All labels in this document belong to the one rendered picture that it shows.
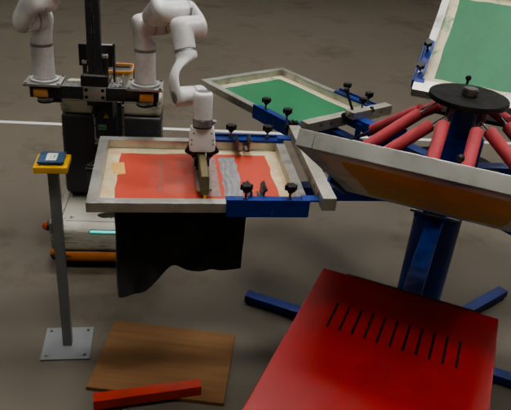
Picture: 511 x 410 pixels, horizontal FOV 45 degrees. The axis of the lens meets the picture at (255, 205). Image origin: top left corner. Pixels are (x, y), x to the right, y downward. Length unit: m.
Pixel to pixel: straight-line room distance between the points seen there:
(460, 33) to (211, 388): 2.22
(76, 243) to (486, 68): 2.33
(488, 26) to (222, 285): 2.00
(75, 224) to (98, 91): 0.88
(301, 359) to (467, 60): 2.35
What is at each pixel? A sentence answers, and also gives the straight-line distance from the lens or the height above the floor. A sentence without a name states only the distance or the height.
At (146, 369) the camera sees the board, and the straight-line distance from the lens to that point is 2.93.
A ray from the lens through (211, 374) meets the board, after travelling 2.91.
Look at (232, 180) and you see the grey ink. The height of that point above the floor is 0.96.
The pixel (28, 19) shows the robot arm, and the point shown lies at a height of 1.42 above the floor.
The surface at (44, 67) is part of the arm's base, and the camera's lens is 2.89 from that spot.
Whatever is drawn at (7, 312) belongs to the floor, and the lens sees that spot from 3.36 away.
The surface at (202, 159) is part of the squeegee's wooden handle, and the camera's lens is 2.37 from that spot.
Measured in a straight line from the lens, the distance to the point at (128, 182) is 2.40.
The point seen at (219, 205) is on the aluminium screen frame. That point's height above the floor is 0.98.
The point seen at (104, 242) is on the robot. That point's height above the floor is 0.19.
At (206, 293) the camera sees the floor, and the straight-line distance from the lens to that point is 3.39.
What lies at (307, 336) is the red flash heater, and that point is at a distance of 1.47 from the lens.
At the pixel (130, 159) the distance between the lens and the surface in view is 2.58.
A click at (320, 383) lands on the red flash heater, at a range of 1.36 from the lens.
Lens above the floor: 2.05
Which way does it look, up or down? 29 degrees down
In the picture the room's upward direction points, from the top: 5 degrees clockwise
